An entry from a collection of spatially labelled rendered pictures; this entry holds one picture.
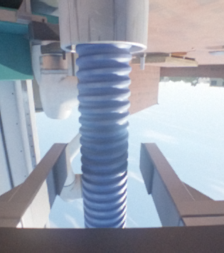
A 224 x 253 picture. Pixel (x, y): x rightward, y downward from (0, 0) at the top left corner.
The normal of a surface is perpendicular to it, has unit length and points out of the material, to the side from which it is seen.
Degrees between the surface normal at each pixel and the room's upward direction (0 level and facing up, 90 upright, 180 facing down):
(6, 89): 90
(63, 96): 89
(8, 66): 90
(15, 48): 90
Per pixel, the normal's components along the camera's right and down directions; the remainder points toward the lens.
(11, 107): 0.62, 0.22
